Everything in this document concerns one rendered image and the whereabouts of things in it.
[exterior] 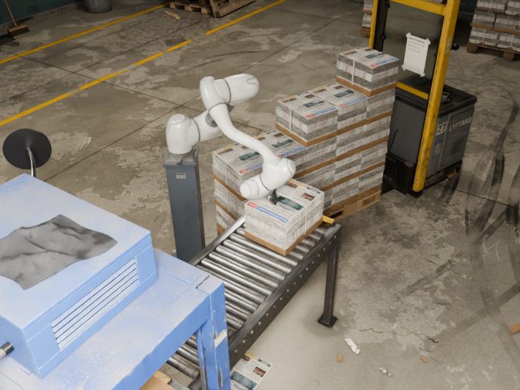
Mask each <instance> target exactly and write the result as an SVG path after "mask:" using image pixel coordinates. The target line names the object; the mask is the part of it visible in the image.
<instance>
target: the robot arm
mask: <svg viewBox="0 0 520 390"><path fill-rule="evenodd" d="M258 90H259V84H258V80H257V78H256V77H254V76H253V75H251V74H236V75H233V76H229V77H225V78H223V79H218V80H215V78H214V77H204V78H203V79H202V80H201V81H200V95H201V97H202V100H203V103H204V105H205V107H206V109H207V110H206V111H205V112H204V113H202V114H201V115H198V116H197V117H195V118H189V117H187V116H186V115H182V114H178V115H173V116H172V117H171V118H170V119H169V120H168V122H167V125H166V141H167V145H168V156H167V158H166V163H177V165H178V166H180V165H181V163H194V155H195V152H196V150H197V148H196V147H193V145H195V144H196V143H198V142H203V141H207V140H210V139H214V138H216V137H219V136H221V135H223V134H225V135H226V136H227V137H228V138H230V139H231V140H233V141H235V142H237V143H239V144H241V145H244V146H246V147H248V148H250V149H253V150H255V151H256V152H258V153H260V154H261V156H262V158H263V160H264V163H263V165H262V168H263V170H262V173H260V174H258V175H257V176H254V177H252V178H250V179H249V180H246V181H244V182H243V183H242V184H241V186H240V191H241V195H242V196H243V197H244V198H246V199H249V200H258V199H261V198H263V197H267V198H266V200H269V201H270V202H271V203H272V204H274V205H277V203H278V202H279V201H280V200H284V199H285V198H283V197H277V196H276V188H279V187H280V186H282V185H283V184H285V183H286V182H288V181H289V180H290V179H291V178H292V177H293V176H294V174H295V172H296V166H295V164H294V162H293V161H292V160H291V159H287V158H284V159H281V157H278V156H276V155H275V154H274V152H273V151H272V150H271V149H270V148H269V147H268V146H267V145H266V144H265V143H263V142H261V141H259V140H257V139H255V138H253V137H251V136H250V135H247V134H245V133H244V132H241V131H239V130H238V129H236V128H235V127H234V126H233V125H232V123H231V119H230V115H229V113H230V112H231V111H232V110H233V109H234V107H235V106H237V105H240V104H242V103H243V102H245V101H247V100H249V98H253V97H254V96H255V95H256V94H257V93H258ZM271 196H272V197H271Z"/></svg>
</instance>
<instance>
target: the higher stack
mask: <svg viewBox="0 0 520 390"><path fill-rule="evenodd" d="M398 67H399V59H397V58H395V57H393V56H389V55H387V54H384V53H382V52H378V51H377V50H373V49H372V48H369V47H366V46H363V47H359V48H356V49H353V50H348V51H346V52H342V53H339V54H338V60H337V77H339V78H341V79H343V80H346V81H349V82H351V83H352V85H353V84H356V85H357V86H359V87H362V88H364V89H366V90H368V91H370V92H371V91H373V90H376V89H379V88H380V87H384V86H387V85H389V84H393V83H395V82H396V81H397V78H398V74H397V73H398ZM336 83H337V84H339V85H341V86H344V87H346V88H348V89H350V90H352V91H355V92H357V93H359V94H361V95H363V96H365V97H367V98H369V99H368V103H367V110H366V111H367V114H366V119H369V118H373V117H375V116H378V115H381V114H384V113H386V112H388V111H391V110H392V109H393V105H394V104H393V102H394V101H395V88H392V89H390V90H387V91H384V92H381V93H379V94H375V95H373V96H370V97H369V96H367V95H366V94H362V93H361V92H359V91H356V90H354V89H352V88H350V87H347V86H345V85H343V84H341V83H338V82H336ZM390 121H391V115H389V116H388V117H385V118H382V119H380V120H377V121H374V122H372V123H370V124H367V125H366V124H365V126H364V132H363V133H364V134H363V136H364V137H363V138H364V144H363V146H365V145H368V144H370V143H373V142H376V141H378V140H379V139H383V138H385V137H387V136H388V135H389V132H390V128H389V127H390V124H391V123H390ZM387 144H388V142H387V141H386V142H383V143H381V144H379V145H376V146H373V147H371V148H370V149H366V150H363V151H362V153H363V154H362V158H361V171H362V170H363V169H367V168H368V167H370V166H373V165H375V164H378V163H380V162H382V161H385V157H386V153H387V148H388V147H387ZM384 169H385V165H383V166H379V167H378V168H376V169H373V170H371V171H369V172H367V173H364V174H362V175H360V176H359V180H358V182H359V185H358V186H359V187H358V191H357V194H359V193H362V192H364V191H366V190H369V189H371V188H372V187H374V186H377V185H379V184H381V183H382V179H383V171H384ZM380 195H381V187H380V188H378V189H376V190H374V191H372V192H370V193H368V194H366V195H364V196H362V197H359V198H357V199H356V200H357V206H356V212H358V211H360V210H362V209H364V208H366V207H368V206H370V205H372V204H374V203H376V202H378V201H380Z"/></svg>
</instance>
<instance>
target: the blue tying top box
mask: <svg viewBox="0 0 520 390"><path fill-rule="evenodd" d="M58 214H61V215H63V216H65V217H68V218H70V219H71V220H72V221H75V222H76V223H78V224H79V225H81V226H83V227H85V228H88V229H91V230H94V231H99V232H101V233H104V234H107V235H109V236H111V237H112V238H113V239H115V240H116V241H117V242H118V243H117V244H116V245H115V246H114V247H112V248H111V249H109V250H108V251H106V252H105V253H103V254H101V255H98V256H95V257H93V258H89V259H86V260H80V261H77V262H75V263H72V264H70V265H68V266H67V267H66V268H65V269H63V270H61V271H60V272H58V273H57V274H55V275H53V276H51V277H49V278H48V279H46V280H44V281H42V282H39V283H38V284H36V285H35V286H33V287H31V288H29V289H26V290H23V289H22V288H21V286H20V285H19V284H17V283H16V282H14V281H12V280H11V279H8V278H6V277H3V276H0V347H1V346H2V345H3V344H5V343H6V342H7V341H8V342H9V343H10V344H12V346H13V347H14V351H13V352H11V353H10V354H9V356H10V357H11V358H13V359H14V360H15V361H17V362H18V363H20V364H21V365H22V366H23V367H25V368H26V369H28V370H29V371H31V372H32V373H33V374H34V375H36V376H37V377H38V378H40V379H42V378H44V377H45V376H46V375H47V374H48V373H50V372H51V371H52V370H53V369H54V368H55V367H56V366H57V365H58V364H60V363H61V362H62V361H63V360H64V359H66V358H67V357H68V356H69V355H70V354H72V353H73V352H74V351H75V350H76V349H78V347H79V346H81V345H82V344H83V343H84V342H85V341H87V340H88V339H89V338H90V337H92V336H93V335H94V334H95V333H96V332H98V331H99V330H100V329H101V328H102V327H103V326H104V325H105V324H106V323H108V322H109V321H110V320H111V319H113V318H114V317H115V316H116V315H117V314H119V313H120V312H121V311H122V310H123V309H124V308H125V307H126V306H127V305H129V304H130V303H131V302H132V301H133V300H135V299H136V298H137V297H138V296H140V295H141V294H142V293H143V292H145V291H146V290H147V289H148V288H149V287H150V286H151V285H152V284H153V283H154V282H156V281H157V280H158V277H157V272H156V264H155V259H154V253H153V248H152V239H151V231H149V230H147V229H145V228H143V227H140V226H138V225H137V224H134V223H132V222H130V221H127V220H126V219H124V218H122V217H119V216H117V215H115V214H113V213H110V212H108V211H106V210H104V209H102V208H100V207H97V206H95V205H93V204H91V203H88V202H87V201H85V200H82V199H80V198H79V197H75V196H74V195H72V194H70V193H67V192H65V191H63V190H61V189H59V188H57V187H54V186H52V185H50V184H48V183H45V182H43V181H42V180H39V179H37V178H35V177H33V176H30V175H29V174H27V173H23V174H21V175H19V176H17V177H15V178H14V179H12V180H9V181H8V182H6V183H3V184H2V185H0V239H1V238H4V237H6V236H8V235H9V234H10V233H11V232H13V231H14V230H16V229H18V228H20V227H26V228H27V227H32V226H35V225H37V224H41V223H43V222H45V221H48V220H50V219H52V218H54V217H55V216H57V215H58Z"/></svg>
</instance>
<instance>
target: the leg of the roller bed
mask: <svg viewBox="0 0 520 390"><path fill-rule="evenodd" d="M339 247H340V242H339V243H338V245H337V246H336V247H335V248H334V249H333V251H332V252H331V253H330V254H329V255H328V259H327V277H326V288H325V297H324V306H323V321H324V322H326V323H327V324H329V323H330V321H331V320H332V319H333V310H334V295H335V287H336V279H337V263H338V255H339ZM331 322H332V321H331Z"/></svg>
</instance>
